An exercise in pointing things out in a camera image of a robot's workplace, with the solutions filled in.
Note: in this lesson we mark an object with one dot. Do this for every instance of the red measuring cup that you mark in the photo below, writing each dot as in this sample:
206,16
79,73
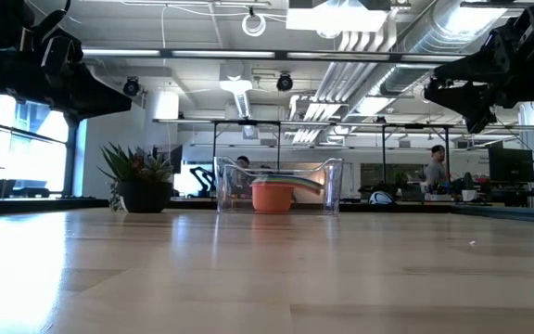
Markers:
306,188

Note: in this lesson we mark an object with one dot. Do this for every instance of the black computer monitor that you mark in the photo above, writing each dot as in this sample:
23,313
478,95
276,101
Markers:
510,164

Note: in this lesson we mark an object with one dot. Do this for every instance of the green measuring cup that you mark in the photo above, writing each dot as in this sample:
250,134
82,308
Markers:
300,181

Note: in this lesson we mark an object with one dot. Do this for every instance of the orange measuring cup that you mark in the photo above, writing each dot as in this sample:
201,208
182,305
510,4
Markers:
271,197

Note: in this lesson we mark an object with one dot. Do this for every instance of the person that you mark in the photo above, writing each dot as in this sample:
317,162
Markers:
243,161
434,174

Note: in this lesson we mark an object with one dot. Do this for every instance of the white ceiling conduit bundle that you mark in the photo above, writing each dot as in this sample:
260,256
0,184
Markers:
341,83

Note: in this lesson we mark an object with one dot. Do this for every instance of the black ceiling spotlight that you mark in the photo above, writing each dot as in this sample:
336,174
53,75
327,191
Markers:
131,86
284,82

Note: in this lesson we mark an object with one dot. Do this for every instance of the black station frame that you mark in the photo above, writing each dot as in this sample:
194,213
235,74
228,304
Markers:
415,125

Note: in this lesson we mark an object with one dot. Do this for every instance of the dark wall display screen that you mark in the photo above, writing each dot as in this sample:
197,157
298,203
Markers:
174,158

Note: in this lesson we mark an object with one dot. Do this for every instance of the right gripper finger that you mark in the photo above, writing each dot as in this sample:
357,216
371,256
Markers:
480,65
473,102

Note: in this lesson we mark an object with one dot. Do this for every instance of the long ceiling light fixture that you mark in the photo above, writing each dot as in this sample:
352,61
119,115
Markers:
220,54

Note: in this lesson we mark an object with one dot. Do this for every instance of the white and black ball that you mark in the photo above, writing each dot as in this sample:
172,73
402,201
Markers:
382,198

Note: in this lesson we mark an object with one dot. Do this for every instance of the potted succulent plant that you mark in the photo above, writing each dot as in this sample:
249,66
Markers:
144,197

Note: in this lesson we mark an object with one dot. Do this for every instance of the clear plastic basket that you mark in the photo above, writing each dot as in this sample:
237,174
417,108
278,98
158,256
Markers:
334,185

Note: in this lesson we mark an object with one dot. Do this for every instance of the black aluminium table frame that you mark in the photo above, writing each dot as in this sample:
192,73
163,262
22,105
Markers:
63,204

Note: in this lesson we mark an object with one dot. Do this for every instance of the silver ventilation duct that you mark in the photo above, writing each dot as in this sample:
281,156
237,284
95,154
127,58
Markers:
438,39

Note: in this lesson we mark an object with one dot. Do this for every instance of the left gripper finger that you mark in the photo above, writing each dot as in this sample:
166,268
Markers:
63,88

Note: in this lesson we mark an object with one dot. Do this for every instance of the black background robot arm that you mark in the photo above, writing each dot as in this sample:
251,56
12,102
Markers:
202,178

